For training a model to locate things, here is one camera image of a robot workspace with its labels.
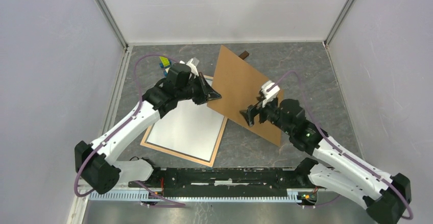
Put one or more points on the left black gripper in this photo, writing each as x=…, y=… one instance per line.
x=207, y=93

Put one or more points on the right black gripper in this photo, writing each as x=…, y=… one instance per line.
x=249, y=113

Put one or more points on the brown cardboard backing board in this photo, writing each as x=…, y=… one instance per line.
x=239, y=84

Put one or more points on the colourful balloon photo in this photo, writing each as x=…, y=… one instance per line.
x=186, y=131

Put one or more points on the light wooden picture frame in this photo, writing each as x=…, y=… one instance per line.
x=216, y=141

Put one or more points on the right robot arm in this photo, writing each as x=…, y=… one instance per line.
x=384, y=197

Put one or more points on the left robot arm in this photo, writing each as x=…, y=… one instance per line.
x=95, y=162

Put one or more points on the small brown block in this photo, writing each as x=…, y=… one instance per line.
x=244, y=55

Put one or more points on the green blue toy car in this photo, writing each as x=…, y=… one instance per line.
x=165, y=62

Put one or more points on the aluminium base profile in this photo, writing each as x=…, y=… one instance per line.
x=105, y=178

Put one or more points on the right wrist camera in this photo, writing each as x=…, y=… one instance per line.
x=269, y=91

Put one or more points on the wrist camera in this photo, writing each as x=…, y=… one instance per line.
x=269, y=91
x=192, y=64

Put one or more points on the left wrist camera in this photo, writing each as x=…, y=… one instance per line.
x=192, y=64

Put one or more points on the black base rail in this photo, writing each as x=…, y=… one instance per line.
x=222, y=182

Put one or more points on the left floor aluminium rail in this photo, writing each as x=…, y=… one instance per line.
x=115, y=92

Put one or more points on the slotted cable duct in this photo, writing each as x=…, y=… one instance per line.
x=144, y=196

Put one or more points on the left corner aluminium post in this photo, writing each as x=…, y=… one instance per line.
x=112, y=23

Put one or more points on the corner aluminium post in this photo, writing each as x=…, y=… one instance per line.
x=338, y=22
x=112, y=23

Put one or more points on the right corner aluminium post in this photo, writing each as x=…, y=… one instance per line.
x=338, y=22

